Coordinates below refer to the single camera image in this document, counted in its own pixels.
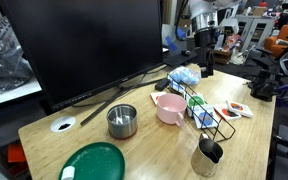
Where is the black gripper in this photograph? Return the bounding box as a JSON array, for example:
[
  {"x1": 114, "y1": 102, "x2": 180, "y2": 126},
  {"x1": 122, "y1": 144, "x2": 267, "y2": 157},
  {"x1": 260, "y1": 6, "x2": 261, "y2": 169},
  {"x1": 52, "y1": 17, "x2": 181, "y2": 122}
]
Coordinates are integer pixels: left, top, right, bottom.
[{"x1": 193, "y1": 29, "x2": 216, "y2": 79}]

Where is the flat blue transport book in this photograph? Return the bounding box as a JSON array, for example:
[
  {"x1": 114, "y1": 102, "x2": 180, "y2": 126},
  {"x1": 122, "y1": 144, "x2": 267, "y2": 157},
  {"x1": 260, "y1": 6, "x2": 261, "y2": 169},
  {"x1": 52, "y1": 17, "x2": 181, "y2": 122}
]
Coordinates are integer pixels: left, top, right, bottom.
[{"x1": 168, "y1": 79, "x2": 187, "y2": 94}]

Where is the brown wooden crate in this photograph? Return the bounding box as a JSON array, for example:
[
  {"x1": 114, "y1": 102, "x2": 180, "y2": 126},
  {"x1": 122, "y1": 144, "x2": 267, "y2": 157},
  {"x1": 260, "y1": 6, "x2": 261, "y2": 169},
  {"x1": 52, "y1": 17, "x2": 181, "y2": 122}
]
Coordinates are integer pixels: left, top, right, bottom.
[{"x1": 213, "y1": 48, "x2": 233, "y2": 65}]

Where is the blue white plastic bag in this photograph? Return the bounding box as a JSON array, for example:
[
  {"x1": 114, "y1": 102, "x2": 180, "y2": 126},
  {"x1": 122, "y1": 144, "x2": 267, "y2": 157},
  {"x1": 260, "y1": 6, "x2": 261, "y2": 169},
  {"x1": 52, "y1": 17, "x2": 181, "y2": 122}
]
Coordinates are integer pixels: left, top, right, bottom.
[{"x1": 167, "y1": 65, "x2": 202, "y2": 86}]

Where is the black keyboard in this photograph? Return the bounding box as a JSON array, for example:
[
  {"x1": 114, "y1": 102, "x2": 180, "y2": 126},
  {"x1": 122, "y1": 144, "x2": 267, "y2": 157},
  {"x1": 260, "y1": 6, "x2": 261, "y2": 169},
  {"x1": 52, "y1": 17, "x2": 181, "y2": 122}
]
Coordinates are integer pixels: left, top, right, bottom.
[{"x1": 162, "y1": 52, "x2": 198, "y2": 69}]

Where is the clear panel with blue tape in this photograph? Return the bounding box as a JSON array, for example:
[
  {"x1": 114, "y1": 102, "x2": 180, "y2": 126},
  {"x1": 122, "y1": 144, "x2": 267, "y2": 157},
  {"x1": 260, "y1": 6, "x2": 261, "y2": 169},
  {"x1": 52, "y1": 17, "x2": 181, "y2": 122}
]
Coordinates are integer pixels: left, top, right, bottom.
[{"x1": 163, "y1": 24, "x2": 188, "y2": 56}]

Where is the black power adapter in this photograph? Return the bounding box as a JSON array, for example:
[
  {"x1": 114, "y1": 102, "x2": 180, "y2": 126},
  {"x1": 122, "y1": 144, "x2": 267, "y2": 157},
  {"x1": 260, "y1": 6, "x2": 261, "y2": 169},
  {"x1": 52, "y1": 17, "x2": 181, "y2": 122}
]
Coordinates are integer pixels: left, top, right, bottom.
[{"x1": 154, "y1": 78, "x2": 171, "y2": 92}]

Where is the pink ceramic mug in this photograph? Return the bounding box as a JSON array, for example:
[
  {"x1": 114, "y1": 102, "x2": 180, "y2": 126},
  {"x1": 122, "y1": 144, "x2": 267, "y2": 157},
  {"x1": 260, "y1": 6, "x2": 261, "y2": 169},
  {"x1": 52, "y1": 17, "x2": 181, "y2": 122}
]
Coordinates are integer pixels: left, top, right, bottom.
[{"x1": 155, "y1": 93, "x2": 188, "y2": 127}]

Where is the white cabinet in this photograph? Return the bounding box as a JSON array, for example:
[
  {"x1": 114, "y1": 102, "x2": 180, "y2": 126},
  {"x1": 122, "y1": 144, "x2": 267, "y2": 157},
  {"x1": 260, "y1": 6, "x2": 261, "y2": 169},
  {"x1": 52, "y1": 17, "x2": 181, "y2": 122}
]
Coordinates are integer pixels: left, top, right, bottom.
[{"x1": 233, "y1": 14, "x2": 275, "y2": 54}]

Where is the orange armchair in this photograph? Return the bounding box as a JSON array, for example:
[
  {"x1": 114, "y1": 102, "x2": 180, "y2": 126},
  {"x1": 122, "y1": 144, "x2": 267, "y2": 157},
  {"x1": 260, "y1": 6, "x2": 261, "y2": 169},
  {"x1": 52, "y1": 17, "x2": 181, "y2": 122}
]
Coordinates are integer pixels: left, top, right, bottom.
[{"x1": 263, "y1": 24, "x2": 288, "y2": 58}]

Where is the stainless steel milk pitcher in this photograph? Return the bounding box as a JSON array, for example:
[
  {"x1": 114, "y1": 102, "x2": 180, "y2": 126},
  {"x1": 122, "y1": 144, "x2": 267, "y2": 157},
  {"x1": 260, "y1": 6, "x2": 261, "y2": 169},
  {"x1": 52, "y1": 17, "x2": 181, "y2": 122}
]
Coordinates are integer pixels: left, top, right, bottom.
[{"x1": 190, "y1": 133, "x2": 224, "y2": 178}]

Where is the stainless steel canister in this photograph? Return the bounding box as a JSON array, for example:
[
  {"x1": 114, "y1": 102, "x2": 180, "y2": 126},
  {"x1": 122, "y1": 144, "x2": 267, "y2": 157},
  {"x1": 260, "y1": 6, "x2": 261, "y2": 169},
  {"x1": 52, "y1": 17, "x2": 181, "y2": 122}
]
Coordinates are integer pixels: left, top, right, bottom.
[{"x1": 106, "y1": 103, "x2": 139, "y2": 140}]

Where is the black monitor stand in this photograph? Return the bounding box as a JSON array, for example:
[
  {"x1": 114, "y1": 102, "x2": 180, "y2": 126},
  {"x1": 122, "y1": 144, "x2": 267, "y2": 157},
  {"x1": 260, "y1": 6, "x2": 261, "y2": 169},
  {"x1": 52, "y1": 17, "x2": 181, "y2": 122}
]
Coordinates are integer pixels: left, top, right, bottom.
[{"x1": 80, "y1": 77, "x2": 167, "y2": 127}]

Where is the large black computer monitor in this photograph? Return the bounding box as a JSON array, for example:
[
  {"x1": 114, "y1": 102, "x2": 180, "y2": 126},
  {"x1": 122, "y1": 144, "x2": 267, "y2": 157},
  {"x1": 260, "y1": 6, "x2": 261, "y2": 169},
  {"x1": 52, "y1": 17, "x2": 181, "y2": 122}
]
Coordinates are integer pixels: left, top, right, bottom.
[{"x1": 0, "y1": 0, "x2": 165, "y2": 111}]

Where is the green speckled plate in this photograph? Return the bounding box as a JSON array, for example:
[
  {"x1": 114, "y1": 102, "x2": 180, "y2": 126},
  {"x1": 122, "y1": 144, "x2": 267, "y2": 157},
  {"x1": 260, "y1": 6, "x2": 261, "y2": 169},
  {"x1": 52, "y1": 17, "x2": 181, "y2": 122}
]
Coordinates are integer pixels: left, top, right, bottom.
[{"x1": 58, "y1": 141, "x2": 126, "y2": 180}]

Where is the small white block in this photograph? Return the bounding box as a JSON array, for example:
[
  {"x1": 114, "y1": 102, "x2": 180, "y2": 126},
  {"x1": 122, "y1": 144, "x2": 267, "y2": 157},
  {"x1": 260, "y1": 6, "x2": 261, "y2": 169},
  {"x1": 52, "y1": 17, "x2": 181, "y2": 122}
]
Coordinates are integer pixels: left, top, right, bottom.
[{"x1": 61, "y1": 165, "x2": 76, "y2": 180}]

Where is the white side table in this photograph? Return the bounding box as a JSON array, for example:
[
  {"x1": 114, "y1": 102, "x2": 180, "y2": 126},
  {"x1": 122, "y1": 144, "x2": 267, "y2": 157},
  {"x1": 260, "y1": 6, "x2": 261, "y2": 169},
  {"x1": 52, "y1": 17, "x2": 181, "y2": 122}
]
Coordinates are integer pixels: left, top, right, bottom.
[{"x1": 0, "y1": 76, "x2": 43, "y2": 109}]

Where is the black plastic bag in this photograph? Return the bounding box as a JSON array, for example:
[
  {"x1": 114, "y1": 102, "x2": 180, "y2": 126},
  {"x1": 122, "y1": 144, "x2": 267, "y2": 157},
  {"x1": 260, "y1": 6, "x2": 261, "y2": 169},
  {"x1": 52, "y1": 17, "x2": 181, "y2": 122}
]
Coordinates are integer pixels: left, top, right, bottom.
[{"x1": 0, "y1": 41, "x2": 35, "y2": 98}]

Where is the orange box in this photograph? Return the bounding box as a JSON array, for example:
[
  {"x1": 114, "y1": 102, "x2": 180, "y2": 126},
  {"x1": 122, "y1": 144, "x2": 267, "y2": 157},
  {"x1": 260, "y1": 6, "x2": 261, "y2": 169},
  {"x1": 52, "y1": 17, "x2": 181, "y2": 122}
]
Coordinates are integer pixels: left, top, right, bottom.
[{"x1": 7, "y1": 143, "x2": 28, "y2": 164}]

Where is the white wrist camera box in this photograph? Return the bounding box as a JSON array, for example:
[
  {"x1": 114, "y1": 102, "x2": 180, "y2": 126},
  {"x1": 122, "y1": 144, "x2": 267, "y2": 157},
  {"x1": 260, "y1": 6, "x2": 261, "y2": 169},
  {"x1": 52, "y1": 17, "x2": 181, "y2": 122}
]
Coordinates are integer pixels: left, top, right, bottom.
[{"x1": 217, "y1": 18, "x2": 240, "y2": 35}]

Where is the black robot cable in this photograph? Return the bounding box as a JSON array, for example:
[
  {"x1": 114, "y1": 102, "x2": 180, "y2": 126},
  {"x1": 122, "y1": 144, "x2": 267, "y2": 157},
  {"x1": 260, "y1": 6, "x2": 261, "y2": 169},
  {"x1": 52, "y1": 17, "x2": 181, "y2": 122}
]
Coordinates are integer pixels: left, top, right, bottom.
[{"x1": 174, "y1": 0, "x2": 193, "y2": 43}]

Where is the black wire tray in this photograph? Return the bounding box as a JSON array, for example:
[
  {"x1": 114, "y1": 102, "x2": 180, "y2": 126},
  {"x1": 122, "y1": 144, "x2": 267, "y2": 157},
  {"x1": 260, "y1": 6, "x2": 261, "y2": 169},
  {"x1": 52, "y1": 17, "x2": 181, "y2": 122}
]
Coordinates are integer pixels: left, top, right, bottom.
[{"x1": 166, "y1": 73, "x2": 237, "y2": 143}]

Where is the black camera clamp mount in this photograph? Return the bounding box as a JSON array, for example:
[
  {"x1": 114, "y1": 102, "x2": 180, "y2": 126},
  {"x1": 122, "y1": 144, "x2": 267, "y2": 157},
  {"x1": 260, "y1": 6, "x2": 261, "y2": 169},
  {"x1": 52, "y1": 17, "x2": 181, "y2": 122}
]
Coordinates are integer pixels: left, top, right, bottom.
[{"x1": 248, "y1": 68, "x2": 280, "y2": 103}]

